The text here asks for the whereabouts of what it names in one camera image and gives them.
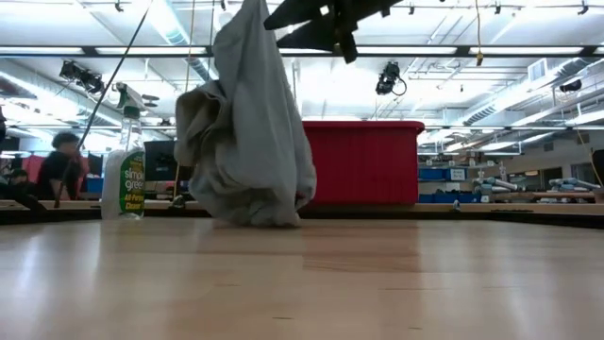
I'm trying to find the black ceiling camera cluster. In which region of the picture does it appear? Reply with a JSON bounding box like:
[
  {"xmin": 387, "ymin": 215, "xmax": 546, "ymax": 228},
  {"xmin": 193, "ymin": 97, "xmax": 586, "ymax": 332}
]
[{"xmin": 59, "ymin": 59, "xmax": 106, "ymax": 94}]

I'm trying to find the blue bin with white label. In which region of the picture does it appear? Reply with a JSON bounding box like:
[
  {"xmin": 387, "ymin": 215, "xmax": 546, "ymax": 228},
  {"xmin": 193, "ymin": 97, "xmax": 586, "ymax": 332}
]
[{"xmin": 418, "ymin": 167, "xmax": 467, "ymax": 183}]

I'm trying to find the red cloth screen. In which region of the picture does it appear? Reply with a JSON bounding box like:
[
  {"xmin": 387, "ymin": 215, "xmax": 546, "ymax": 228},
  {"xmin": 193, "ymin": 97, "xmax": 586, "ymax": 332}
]
[{"xmin": 22, "ymin": 154, "xmax": 91, "ymax": 202}]

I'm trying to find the long black cable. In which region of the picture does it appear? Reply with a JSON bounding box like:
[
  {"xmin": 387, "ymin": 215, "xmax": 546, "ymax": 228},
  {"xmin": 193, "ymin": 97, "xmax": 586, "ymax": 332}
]
[{"xmin": 53, "ymin": 0, "xmax": 156, "ymax": 210}]

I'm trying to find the black hanging camera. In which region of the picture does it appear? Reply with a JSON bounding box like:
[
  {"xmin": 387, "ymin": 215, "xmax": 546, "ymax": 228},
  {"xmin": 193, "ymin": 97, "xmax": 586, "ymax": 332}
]
[{"xmin": 375, "ymin": 60, "xmax": 409, "ymax": 98}]

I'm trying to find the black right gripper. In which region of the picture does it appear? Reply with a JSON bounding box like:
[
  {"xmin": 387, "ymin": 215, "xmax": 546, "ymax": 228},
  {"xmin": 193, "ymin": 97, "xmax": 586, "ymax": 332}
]
[{"xmin": 262, "ymin": 0, "xmax": 402, "ymax": 65}]

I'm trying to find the spray cleaner bottle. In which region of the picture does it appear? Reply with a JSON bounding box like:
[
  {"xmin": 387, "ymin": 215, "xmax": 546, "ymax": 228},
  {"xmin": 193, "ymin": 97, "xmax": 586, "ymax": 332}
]
[{"xmin": 100, "ymin": 82, "xmax": 146, "ymax": 221}]

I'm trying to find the black computer monitor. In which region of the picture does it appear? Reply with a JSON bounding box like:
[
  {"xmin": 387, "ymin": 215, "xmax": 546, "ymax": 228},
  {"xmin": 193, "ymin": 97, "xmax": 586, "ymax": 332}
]
[{"xmin": 143, "ymin": 140, "xmax": 183, "ymax": 183}]

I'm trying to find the beige desk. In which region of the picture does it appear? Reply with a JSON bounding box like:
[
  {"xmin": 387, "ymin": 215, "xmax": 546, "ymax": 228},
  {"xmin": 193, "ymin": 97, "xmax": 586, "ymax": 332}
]
[{"xmin": 0, "ymin": 198, "xmax": 604, "ymax": 217}]

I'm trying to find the grey garment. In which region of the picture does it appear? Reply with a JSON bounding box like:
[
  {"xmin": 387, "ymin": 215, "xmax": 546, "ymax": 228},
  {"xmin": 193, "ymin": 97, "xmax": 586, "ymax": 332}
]
[{"xmin": 173, "ymin": 0, "xmax": 318, "ymax": 229}]

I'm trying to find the black overhead crossbar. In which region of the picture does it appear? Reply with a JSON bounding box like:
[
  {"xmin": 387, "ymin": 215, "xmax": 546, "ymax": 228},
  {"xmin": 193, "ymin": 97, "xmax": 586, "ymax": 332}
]
[{"xmin": 0, "ymin": 44, "xmax": 604, "ymax": 60}]

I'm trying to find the black metal table frame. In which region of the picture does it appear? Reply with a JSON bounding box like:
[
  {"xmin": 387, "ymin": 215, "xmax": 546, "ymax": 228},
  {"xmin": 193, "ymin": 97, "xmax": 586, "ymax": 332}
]
[{"xmin": 0, "ymin": 207, "xmax": 604, "ymax": 230}]

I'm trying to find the red plastic bin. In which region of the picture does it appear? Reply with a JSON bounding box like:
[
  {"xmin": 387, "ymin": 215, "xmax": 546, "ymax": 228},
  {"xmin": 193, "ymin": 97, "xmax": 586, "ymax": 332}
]
[{"xmin": 301, "ymin": 120, "xmax": 426, "ymax": 205}]

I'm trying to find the person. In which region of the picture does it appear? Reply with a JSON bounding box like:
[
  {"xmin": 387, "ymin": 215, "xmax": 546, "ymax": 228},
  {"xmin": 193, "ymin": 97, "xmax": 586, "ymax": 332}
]
[
  {"xmin": 0, "ymin": 168, "xmax": 30, "ymax": 200},
  {"xmin": 36, "ymin": 131, "xmax": 85, "ymax": 202}
]

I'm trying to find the low blue bin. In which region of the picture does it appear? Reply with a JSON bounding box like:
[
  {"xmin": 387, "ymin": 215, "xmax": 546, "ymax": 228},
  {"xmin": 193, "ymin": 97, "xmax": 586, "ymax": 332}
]
[{"xmin": 418, "ymin": 191, "xmax": 478, "ymax": 205}]

